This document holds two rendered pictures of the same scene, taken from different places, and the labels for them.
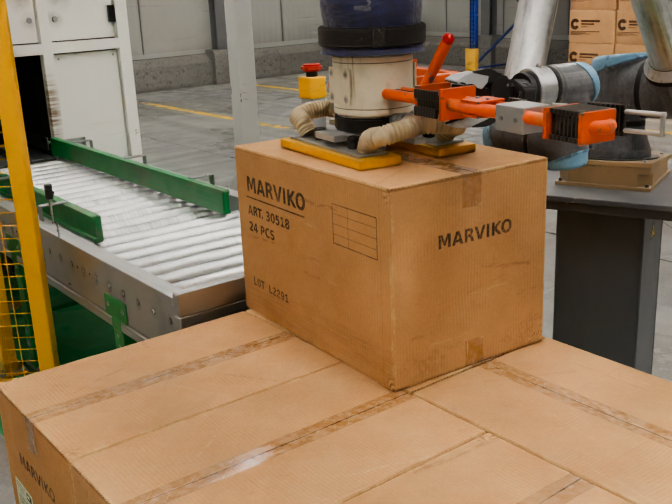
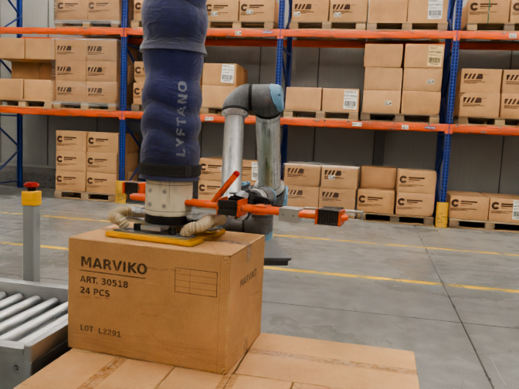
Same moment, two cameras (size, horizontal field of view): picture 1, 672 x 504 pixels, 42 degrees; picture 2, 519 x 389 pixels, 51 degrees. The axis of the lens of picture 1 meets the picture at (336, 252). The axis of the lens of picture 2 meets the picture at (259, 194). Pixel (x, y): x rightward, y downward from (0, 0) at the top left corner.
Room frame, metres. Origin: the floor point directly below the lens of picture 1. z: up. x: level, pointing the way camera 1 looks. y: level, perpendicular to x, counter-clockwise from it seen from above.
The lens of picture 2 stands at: (0.17, 0.96, 1.33)
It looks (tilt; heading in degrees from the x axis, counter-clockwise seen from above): 6 degrees down; 319
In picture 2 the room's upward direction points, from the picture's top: 3 degrees clockwise
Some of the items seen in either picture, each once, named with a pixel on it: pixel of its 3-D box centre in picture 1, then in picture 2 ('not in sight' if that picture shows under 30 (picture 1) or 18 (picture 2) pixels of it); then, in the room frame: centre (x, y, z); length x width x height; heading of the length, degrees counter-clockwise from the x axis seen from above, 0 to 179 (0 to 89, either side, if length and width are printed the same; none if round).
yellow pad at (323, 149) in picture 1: (336, 143); (154, 231); (1.84, -0.01, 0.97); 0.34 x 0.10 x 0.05; 30
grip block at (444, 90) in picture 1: (444, 101); (232, 206); (1.67, -0.22, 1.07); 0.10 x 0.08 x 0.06; 120
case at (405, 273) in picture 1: (382, 239); (170, 289); (1.88, -0.10, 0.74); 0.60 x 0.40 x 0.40; 33
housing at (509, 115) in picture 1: (522, 117); (290, 214); (1.49, -0.33, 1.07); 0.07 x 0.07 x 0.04; 30
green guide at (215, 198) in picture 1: (134, 167); not in sight; (3.54, 0.81, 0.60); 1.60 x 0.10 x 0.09; 37
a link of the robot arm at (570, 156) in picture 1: (561, 140); (259, 225); (1.83, -0.49, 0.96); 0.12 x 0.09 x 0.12; 46
